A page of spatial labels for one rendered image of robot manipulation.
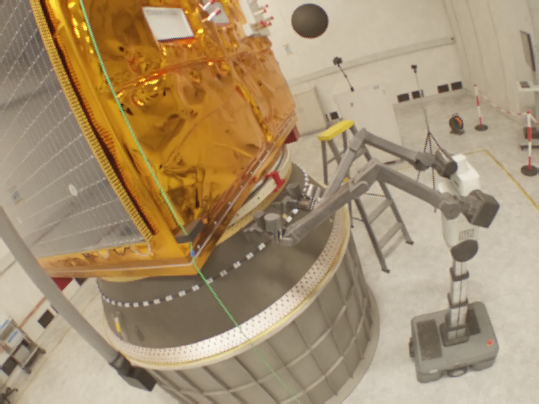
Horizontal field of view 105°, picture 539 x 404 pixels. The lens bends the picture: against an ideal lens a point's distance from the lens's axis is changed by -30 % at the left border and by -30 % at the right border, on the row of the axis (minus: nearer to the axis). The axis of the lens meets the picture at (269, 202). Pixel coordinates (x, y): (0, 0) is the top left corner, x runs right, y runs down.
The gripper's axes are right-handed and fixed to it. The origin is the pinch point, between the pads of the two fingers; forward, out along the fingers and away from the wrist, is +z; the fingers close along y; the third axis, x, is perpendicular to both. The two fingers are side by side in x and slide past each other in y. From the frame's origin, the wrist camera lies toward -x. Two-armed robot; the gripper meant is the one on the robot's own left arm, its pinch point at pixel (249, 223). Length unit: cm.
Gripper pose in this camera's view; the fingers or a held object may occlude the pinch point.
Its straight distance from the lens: 138.2
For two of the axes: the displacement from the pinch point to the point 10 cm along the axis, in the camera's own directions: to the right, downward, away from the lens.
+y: -7.2, 5.4, -4.4
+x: 2.6, 8.0, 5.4
